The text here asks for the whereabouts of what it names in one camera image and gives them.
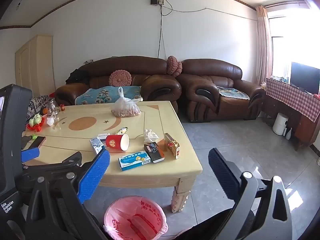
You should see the clear wrapper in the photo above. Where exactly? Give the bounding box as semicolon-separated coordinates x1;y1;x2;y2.
144;129;159;142

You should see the pink curtain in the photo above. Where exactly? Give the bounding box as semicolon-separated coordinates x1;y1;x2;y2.
255;5;273;85

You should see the white air humidifier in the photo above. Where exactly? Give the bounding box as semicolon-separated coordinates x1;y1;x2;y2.
272;113;289;136

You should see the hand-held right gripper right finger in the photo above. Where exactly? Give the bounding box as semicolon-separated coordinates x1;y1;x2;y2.
208;148;293;240

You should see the green apple ornament red tray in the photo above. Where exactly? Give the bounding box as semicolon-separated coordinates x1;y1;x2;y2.
26;114;45;132

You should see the window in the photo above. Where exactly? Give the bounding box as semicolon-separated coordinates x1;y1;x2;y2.
269;2;320;80

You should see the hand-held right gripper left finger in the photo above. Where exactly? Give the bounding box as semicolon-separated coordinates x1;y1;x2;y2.
25;148;111;240

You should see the black wall cable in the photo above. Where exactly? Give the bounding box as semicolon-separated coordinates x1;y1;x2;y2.
151;0;258;60

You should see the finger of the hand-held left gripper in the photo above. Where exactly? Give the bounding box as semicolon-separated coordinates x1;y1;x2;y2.
21;147;41;163
22;151;83;180

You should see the dark smartphone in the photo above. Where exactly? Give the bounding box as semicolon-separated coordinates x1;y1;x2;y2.
27;136;47;148

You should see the brown leather armchair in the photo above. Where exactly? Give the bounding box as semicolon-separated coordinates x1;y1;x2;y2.
177;59;266;123

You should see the small blue white box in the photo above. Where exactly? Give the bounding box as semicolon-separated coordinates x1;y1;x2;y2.
89;137;107;155

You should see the glass pitcher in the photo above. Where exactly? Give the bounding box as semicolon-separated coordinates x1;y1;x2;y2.
46;98;60;117

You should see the brown leather sofa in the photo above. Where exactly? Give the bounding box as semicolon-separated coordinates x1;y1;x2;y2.
54;56;182;113

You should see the black white patterned cloth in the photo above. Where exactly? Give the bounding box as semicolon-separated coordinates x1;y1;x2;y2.
26;95;54;124

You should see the beige wooden coffee table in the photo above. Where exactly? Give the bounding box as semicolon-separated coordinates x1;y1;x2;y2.
21;101;203;213

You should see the black orange box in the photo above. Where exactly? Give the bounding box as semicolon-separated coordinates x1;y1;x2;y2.
144;141;165;163

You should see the red checkered tablecloth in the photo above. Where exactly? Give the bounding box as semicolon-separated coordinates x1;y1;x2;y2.
265;77;320;123

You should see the black clothing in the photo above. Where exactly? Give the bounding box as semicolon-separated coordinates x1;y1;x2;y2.
65;68;89;85

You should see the red gold box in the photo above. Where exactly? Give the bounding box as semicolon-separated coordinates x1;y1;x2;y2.
164;133;180;159

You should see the black television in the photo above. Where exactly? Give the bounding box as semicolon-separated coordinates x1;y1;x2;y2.
290;62;320;95

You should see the brown wooden cabinet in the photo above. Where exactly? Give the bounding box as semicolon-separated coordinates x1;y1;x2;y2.
261;94;320;152

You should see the red paper cup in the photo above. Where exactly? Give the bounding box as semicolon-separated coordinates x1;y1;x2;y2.
105;134;130;153

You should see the blue knitted seat mat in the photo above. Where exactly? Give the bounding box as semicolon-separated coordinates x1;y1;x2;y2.
216;86;250;100

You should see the plastic bag of peanuts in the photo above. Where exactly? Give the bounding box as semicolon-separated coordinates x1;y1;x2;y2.
111;87;142;118

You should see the bin with pink bag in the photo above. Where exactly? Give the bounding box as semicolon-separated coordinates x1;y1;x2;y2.
103;195;168;240

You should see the cream wooden wardrobe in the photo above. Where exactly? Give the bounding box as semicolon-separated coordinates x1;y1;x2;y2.
15;35;56;98

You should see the blue floral seat cover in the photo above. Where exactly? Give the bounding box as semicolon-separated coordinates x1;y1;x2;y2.
75;86;142;105

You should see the large blue medicine box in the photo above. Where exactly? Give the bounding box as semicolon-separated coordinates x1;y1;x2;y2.
118;151;152;171

